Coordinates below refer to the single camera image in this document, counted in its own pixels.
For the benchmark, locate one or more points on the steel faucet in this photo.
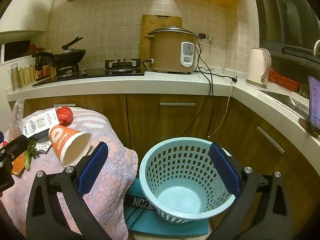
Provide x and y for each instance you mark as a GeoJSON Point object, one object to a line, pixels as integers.
{"type": "Point", "coordinates": [316, 46]}

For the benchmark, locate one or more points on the orange paper cup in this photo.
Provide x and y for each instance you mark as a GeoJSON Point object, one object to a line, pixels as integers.
{"type": "Point", "coordinates": [62, 140]}

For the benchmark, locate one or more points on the brown rice cooker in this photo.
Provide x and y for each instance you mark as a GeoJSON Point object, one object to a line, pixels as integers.
{"type": "Point", "coordinates": [167, 55]}

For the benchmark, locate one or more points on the yellow plastic basket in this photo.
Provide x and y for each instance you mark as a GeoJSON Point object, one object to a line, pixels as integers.
{"type": "Point", "coordinates": [26, 77]}

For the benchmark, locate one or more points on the red plastic bag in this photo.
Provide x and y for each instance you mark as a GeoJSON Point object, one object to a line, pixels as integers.
{"type": "Point", "coordinates": [64, 116]}

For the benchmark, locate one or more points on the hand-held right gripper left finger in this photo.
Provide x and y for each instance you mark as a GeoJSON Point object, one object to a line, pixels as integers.
{"type": "Point", "coordinates": [93, 170]}

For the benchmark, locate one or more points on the steel sink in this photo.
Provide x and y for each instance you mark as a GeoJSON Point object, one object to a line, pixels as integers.
{"type": "Point", "coordinates": [287, 100]}

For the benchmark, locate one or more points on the dark window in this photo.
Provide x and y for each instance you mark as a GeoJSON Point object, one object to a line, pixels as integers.
{"type": "Point", "coordinates": [287, 17]}

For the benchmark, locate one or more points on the pink patterned tablecloth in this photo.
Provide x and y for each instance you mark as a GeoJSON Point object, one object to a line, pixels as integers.
{"type": "Point", "coordinates": [107, 180]}

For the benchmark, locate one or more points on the clear plastic bag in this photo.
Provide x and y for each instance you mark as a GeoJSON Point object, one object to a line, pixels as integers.
{"type": "Point", "coordinates": [16, 115]}

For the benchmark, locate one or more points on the red box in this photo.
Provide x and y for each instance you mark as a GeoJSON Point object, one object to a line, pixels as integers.
{"type": "Point", "coordinates": [282, 81]}

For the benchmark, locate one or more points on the orange snack packet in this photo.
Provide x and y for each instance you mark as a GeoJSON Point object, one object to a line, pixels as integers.
{"type": "Point", "coordinates": [18, 166]}

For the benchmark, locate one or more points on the light blue plastic basket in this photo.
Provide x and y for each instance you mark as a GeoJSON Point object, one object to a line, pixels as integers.
{"type": "Point", "coordinates": [180, 197]}

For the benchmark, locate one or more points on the steel canister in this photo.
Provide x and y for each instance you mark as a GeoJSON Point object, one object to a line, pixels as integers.
{"type": "Point", "coordinates": [15, 77]}

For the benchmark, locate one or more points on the teal plastic stool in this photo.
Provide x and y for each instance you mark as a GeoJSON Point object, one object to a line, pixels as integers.
{"type": "Point", "coordinates": [140, 225]}

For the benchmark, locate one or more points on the silver dotted packet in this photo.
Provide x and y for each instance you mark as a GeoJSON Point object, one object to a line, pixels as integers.
{"type": "Point", "coordinates": [43, 143]}

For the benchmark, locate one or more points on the brown phone stand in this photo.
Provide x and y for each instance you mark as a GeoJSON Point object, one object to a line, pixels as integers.
{"type": "Point", "coordinates": [306, 125]}

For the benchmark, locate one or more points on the wall power socket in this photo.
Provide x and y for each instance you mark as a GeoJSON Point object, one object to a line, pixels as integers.
{"type": "Point", "coordinates": [208, 40]}

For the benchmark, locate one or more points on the black gas stove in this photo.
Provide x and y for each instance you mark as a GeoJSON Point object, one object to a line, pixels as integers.
{"type": "Point", "coordinates": [100, 72]}

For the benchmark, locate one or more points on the black wok with lid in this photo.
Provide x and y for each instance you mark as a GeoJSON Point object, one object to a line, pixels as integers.
{"type": "Point", "coordinates": [72, 56]}

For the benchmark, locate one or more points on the smartphone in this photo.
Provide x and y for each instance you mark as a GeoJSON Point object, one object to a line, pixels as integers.
{"type": "Point", "coordinates": [314, 100]}

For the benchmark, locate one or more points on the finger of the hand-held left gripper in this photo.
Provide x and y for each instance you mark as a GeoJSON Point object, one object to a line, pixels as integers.
{"type": "Point", "coordinates": [6, 178]}
{"type": "Point", "coordinates": [17, 143]}

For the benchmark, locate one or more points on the white printed paper box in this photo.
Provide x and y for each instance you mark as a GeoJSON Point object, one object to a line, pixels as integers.
{"type": "Point", "coordinates": [40, 123]}

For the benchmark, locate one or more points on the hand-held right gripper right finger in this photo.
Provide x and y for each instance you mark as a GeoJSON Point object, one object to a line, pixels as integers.
{"type": "Point", "coordinates": [225, 170]}

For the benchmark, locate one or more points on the white electric kettle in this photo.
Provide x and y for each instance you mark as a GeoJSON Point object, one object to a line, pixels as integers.
{"type": "Point", "coordinates": [257, 65]}

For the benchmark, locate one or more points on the wooden cutting board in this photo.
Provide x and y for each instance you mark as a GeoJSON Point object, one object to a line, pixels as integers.
{"type": "Point", "coordinates": [150, 25]}

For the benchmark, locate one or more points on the green vegetable scrap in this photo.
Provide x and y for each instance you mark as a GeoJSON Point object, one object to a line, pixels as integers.
{"type": "Point", "coordinates": [28, 157]}

